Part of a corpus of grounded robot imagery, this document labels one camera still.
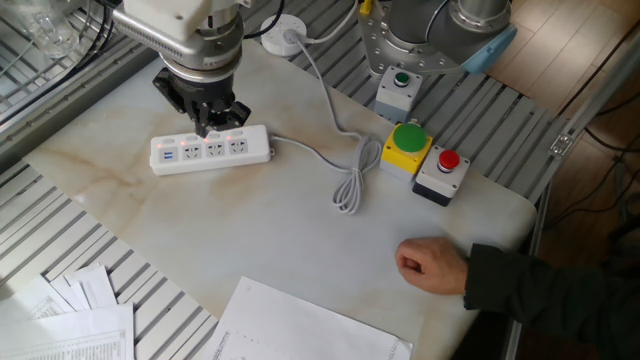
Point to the white paper sheet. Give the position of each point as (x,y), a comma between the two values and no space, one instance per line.
(30,300)
(97,287)

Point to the grey box small green button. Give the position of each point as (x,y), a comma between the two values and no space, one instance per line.
(395,97)

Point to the white marble slab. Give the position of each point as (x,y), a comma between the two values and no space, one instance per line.
(275,240)

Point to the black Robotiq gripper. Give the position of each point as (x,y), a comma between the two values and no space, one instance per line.
(200,92)

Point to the yellow box green mushroom button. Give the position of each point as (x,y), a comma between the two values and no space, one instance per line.
(400,157)

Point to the white four-switch power strip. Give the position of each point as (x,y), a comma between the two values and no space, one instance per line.
(210,157)

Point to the grey aluminium rail beam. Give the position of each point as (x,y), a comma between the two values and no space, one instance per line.
(60,105)

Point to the person's right hand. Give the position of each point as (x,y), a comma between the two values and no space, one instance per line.
(435,265)

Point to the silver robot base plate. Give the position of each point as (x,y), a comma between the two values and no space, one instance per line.
(380,45)

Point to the right forearm dark sleeve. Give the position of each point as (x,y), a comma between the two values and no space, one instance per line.
(550,300)

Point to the aluminium frame strut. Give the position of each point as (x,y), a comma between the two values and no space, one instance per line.
(595,95)

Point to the clear glass vessel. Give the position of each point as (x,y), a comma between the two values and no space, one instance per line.
(40,25)

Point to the round white socket hub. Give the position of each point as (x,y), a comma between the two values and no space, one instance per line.
(275,37)

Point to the grey box red button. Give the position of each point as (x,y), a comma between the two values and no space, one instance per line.
(440,182)

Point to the printed table paper sheet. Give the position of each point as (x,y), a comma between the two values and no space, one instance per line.
(65,335)

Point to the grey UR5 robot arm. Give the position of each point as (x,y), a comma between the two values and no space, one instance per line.
(430,20)

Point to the large handwritten paper sheet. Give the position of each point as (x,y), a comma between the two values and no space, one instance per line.
(300,330)

